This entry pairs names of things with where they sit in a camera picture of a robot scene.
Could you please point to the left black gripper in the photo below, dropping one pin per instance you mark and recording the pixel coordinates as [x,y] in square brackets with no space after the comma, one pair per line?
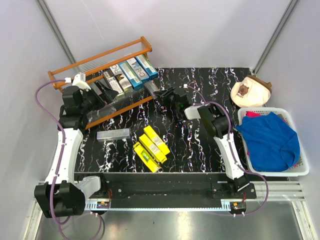
[107,95]

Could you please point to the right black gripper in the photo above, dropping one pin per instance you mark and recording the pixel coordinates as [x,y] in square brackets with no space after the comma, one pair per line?
[164,93]

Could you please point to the silver toothpaste box angled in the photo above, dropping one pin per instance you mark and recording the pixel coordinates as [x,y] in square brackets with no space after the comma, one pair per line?
[151,88]

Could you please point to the silver black toothpaste box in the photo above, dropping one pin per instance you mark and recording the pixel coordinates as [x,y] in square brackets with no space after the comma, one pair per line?
[122,79]

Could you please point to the blue toothpaste box with label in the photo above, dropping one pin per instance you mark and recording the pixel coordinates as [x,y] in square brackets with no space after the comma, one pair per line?
[131,75]

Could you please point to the yellow toothpaste box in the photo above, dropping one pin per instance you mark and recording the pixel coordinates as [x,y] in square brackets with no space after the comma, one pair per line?
[151,147]
[146,158]
[155,138]

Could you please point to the blue toothpaste box plain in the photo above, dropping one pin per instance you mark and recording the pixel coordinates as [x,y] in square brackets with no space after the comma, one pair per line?
[138,69]

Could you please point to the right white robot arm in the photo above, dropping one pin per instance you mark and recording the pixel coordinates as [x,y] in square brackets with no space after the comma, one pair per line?
[217,124]

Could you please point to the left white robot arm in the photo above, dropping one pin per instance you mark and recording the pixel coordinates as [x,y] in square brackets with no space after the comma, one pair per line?
[60,196]

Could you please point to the pink cloth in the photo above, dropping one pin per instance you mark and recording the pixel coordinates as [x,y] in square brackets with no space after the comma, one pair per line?
[252,114]

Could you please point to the blue cloth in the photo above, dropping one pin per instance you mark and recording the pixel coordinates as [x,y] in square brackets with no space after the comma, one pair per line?
[272,144]

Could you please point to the white plastic basket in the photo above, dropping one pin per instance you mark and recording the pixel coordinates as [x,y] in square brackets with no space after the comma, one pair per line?
[301,168]

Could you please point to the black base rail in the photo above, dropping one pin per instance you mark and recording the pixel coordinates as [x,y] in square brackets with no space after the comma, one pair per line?
[168,191]

